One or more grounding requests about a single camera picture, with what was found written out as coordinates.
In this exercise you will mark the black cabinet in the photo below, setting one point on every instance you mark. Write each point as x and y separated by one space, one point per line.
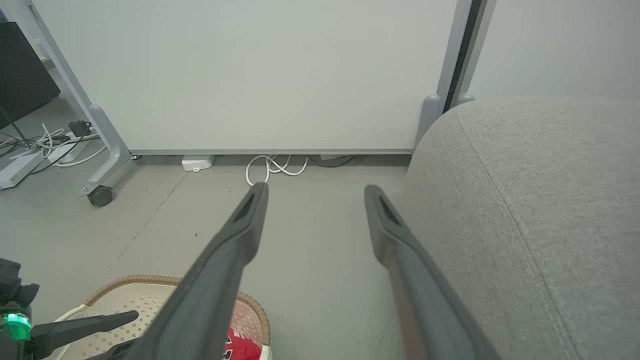
22 75

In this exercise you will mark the red patterned cloth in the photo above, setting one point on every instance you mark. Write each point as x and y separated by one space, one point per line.
245 348

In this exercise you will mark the beige perforated laundry basket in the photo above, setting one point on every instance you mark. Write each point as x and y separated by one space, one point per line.
140 300

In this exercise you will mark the grey rounded partition foot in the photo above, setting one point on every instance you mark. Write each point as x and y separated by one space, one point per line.
428 120
466 98

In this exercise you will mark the grey partition leg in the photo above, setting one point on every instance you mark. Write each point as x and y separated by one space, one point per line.
112 145

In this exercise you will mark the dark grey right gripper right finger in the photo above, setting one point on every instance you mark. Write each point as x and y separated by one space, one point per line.
425 290

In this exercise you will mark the light grey fabric sofa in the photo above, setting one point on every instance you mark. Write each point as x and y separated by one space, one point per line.
525 210

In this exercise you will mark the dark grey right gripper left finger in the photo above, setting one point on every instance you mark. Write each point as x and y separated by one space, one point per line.
210 280

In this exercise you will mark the black power adapter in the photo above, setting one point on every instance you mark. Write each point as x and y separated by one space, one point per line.
79 128

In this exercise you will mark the wide white partition panel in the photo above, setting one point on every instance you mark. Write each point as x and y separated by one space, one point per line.
250 75

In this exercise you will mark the dark caster wheel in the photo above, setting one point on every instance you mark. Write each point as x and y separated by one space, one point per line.
100 196

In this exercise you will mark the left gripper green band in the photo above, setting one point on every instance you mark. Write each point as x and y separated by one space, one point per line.
14 325

